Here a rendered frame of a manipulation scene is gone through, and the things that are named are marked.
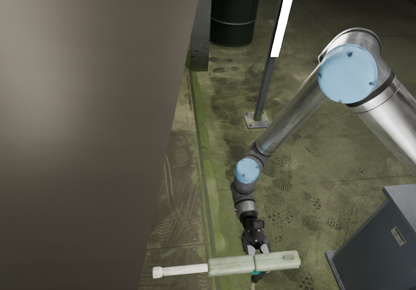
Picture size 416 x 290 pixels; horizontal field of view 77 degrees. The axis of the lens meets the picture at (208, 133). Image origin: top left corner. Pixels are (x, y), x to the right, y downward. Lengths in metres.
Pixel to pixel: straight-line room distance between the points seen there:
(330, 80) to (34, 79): 0.56
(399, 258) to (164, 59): 1.17
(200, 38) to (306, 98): 1.88
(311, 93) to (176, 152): 1.22
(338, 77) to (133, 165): 0.49
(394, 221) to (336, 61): 0.76
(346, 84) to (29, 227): 0.62
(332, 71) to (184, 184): 1.27
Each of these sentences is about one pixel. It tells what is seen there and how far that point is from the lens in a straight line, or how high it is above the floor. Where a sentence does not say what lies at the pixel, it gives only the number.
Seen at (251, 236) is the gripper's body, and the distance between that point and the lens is 1.04.
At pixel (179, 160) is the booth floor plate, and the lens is 1.83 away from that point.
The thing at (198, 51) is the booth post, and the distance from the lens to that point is 2.69.
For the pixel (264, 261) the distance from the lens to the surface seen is 0.97.
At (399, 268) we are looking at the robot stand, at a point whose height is 0.46.
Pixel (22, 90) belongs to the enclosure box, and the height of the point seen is 1.33.
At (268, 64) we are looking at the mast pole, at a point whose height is 0.54.
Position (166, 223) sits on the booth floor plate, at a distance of 1.58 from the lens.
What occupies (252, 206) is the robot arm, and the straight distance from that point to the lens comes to 1.09.
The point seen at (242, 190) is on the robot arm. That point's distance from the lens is 1.07.
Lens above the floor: 1.45
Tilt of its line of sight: 44 degrees down
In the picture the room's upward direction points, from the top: 4 degrees clockwise
